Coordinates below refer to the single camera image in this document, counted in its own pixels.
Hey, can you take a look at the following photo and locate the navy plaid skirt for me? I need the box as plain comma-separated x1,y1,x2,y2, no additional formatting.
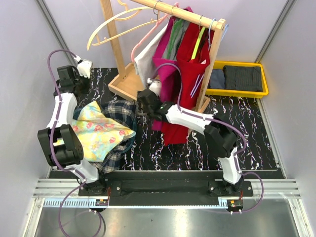
93,100,137,173

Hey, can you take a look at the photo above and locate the floral pastel garment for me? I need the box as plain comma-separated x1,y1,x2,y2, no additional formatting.
71,101,136,162

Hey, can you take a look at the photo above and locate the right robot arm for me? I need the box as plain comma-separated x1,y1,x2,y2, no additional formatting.
137,89,244,196

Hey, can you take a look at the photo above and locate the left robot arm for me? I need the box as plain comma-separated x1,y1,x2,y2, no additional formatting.
38,60,107,196

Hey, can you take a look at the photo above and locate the magenta skirt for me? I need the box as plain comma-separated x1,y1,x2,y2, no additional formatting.
152,6,193,131

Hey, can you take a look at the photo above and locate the red skirt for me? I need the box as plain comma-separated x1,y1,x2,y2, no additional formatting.
161,22,213,146

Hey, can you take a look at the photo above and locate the green hanger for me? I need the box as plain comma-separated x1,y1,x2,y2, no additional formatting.
165,19,183,59

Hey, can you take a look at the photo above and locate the yellow-green hanger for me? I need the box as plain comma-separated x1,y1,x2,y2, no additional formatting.
191,27,205,60

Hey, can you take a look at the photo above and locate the pink hanger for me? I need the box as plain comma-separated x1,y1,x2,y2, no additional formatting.
130,9,169,65

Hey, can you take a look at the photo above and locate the wooden clothes rack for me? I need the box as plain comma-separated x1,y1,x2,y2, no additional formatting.
98,0,228,114

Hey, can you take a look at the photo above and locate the teal transparent basin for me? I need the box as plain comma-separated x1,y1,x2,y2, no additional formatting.
72,104,136,162

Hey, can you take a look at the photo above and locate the white garment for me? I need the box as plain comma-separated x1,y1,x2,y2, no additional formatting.
134,25,170,87

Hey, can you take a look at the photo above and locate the blue-grey folded cloth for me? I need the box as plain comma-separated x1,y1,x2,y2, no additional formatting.
210,69,225,89

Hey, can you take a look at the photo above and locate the yellow plastic bin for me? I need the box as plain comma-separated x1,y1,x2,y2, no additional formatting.
205,61,269,99

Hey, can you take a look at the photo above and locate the grey garment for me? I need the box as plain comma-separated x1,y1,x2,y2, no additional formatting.
162,20,190,60

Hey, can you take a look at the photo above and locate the dark striped folded cloth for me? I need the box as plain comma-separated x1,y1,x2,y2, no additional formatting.
223,66,263,92

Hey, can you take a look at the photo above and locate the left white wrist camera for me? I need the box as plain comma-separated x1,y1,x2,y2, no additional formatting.
74,55,93,79

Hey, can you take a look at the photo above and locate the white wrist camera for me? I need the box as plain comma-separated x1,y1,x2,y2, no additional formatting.
74,55,93,79
147,78,162,97

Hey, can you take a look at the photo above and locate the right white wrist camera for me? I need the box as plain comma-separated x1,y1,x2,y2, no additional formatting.
147,78,162,97

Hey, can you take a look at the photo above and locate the light blue wire hanger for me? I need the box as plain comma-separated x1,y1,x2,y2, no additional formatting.
190,19,227,98

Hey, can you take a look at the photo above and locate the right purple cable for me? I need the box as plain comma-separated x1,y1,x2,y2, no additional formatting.
148,63,264,214

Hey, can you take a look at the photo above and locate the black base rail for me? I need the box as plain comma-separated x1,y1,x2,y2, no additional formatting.
79,171,253,208

